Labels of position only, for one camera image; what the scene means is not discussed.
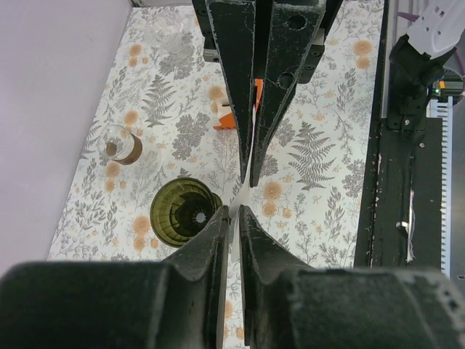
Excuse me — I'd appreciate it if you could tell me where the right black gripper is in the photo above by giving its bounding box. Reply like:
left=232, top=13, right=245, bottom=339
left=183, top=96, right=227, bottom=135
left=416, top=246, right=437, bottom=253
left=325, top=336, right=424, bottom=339
left=192, top=1, right=342, bottom=188

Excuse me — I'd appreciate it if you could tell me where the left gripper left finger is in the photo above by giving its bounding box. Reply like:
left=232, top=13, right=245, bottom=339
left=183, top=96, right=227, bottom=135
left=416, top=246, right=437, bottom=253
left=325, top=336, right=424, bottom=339
left=1, top=206, right=229, bottom=348

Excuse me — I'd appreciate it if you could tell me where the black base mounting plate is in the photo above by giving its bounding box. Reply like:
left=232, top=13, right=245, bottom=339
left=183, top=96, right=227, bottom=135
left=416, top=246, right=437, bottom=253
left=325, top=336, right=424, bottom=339
left=354, top=116, right=451, bottom=273

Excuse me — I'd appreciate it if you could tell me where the clear glass cup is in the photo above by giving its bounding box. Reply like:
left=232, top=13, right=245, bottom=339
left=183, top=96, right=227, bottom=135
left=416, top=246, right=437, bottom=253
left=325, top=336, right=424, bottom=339
left=143, top=11, right=185, bottom=55

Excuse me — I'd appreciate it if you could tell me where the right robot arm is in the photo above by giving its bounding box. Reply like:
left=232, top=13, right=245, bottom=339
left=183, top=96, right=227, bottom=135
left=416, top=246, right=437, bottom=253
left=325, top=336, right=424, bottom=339
left=193, top=1, right=464, bottom=187

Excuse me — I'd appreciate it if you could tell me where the white slotted cable duct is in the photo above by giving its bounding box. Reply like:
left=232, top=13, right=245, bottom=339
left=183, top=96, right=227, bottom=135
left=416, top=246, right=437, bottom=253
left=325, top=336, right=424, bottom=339
left=429, top=96, right=453, bottom=278

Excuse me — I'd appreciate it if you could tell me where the white paper coffee filter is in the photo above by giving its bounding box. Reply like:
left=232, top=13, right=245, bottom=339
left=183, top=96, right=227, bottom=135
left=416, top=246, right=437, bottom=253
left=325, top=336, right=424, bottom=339
left=227, top=103, right=257, bottom=262

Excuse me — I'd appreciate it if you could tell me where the small glass beaker brown band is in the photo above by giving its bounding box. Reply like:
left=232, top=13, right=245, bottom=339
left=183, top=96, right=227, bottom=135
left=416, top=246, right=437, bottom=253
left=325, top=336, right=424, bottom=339
left=97, top=124, right=142, bottom=165

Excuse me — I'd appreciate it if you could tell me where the floral patterned table mat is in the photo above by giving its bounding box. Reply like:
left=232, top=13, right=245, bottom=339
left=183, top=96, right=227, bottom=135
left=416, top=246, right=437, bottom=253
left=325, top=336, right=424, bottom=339
left=46, top=0, right=386, bottom=349

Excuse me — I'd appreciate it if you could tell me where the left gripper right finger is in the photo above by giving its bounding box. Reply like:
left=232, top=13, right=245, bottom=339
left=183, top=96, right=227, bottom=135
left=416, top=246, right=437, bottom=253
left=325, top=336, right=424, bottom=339
left=238, top=206, right=464, bottom=348

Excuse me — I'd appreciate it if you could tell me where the orange coffee filter box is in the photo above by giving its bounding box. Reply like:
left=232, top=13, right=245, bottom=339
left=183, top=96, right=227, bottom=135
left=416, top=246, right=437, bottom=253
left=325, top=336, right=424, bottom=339
left=213, top=79, right=264, bottom=131

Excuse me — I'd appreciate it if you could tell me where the green glass coffee dripper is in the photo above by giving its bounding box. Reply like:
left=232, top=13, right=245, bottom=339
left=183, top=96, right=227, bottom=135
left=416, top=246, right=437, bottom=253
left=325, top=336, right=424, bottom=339
left=150, top=177, right=222, bottom=248

